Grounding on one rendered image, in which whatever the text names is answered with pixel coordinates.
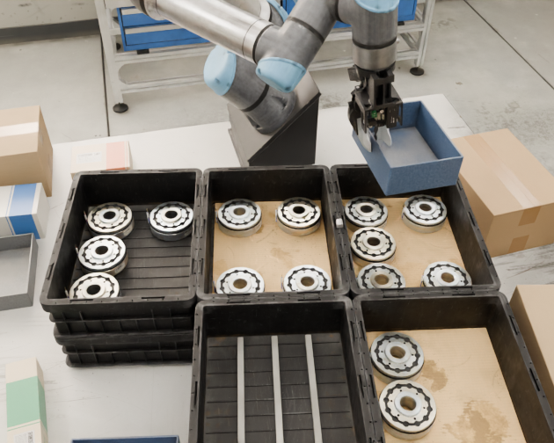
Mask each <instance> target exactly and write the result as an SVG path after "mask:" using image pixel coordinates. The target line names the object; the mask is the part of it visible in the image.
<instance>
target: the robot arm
mask: <svg viewBox="0 0 554 443"><path fill-rule="evenodd" d="M130 1H131V3H132V4H133V5H134V6H135V7H136V8H137V9H138V10H139V11H141V12H142V13H144V14H145V15H147V16H149V17H151V18H153V19H155V20H164V19H167V20H169V21H171V22H172V23H174V24H176V25H179V26H181V27H183V28H185V29H186V30H188V31H190V32H192V33H195V34H197V35H199V36H201V37H202V38H204V39H206V40H209V41H211V42H213V43H215V44H216V45H217V46H216V47H215V48H214V49H213V50H212V51H211V53H210V54H209V56H208V58H207V60H206V63H205V66H204V71H203V74H204V81H205V83H206V85H207V86H208V87H209V88H211V89H212V90H213V91H214V92H215V93H216V94H217V95H219V96H221V97H223V98H224V99H226V100H227V101H229V102H230V103H231V104H232V105H233V106H235V107H236V108H238V109H239V110H240V111H242V112H243V113H244V115H245V117H246V118H247V119H248V120H249V122H250V123H251V125H252V126H253V127H254V128H255V129H256V130H258V131H259V132H260V133H262V134H267V133H271V132H273V131H274V130H276V129H277V128H279V127H280V126H281V125H282V124H283V123H284V122H285V121H286V120H287V119H288V117H289V115H290V114H291V113H292V111H293V109H294V106H295V97H296V95H295V90H294V88H295V87H296V86H297V85H298V84H299V82H300V81H301V79H302V78H303V76H304V75H305V74H306V70H307V68H308V67H309V66H310V64H311V62H312V61H313V59H314V57H315V56H316V54H317V52H318V50H319V49H320V47H321V46H322V45H323V43H324V41H325V40H326V38H327V36H328V35H329V33H330V31H331V30H332V28H333V27H334V25H335V24H336V22H337V21H339V22H341V23H344V24H349V25H351V26H352V45H353V61H354V65H353V67H351V68H348V69H347V70H348V75H349V79H350V81H356V82H359V81H361V84H360V85H356V86H354V90H353V91H352V92H351V95H352V101H349V102H347V103H348V110H347V117H348V120H349V122H350V124H351V125H352V127H353V129H354V131H355V133H356V134H357V136H358V138H359V140H360V141H361V144H362V146H363V147H364V148H365V149H366V150H367V151H368V152H372V143H371V141H370V140H369V139H370V133H369V131H368V129H369V128H372V127H375V128H374V132H375V135H374V137H375V139H376V141H377V143H378V144H379V146H380V147H381V146H382V144H383V142H385V143H386V144H387V145H388V146H390V145H391V137H390V132H389V129H390V128H392V127H396V126H397V122H399V124H400V126H403V100H402V99H401V98H400V97H399V95H398V93H397V91H396V90H395V88H394V86H393V85H392V83H393V82H394V80H395V75H394V74H393V71H394V70H395V67H396V59H397V44H398V43H399V42H400V40H399V38H397V10H398V4H399V0H294V2H295V6H294V8H293V10H292V11H291V12H290V14H289V15H288V14H287V13H286V11H285V10H284V9H283V8H282V7H280V6H279V4H278V3H277V2H275V1H274V0H130ZM399 107H400V108H401V111H400V116H399Z"/></svg>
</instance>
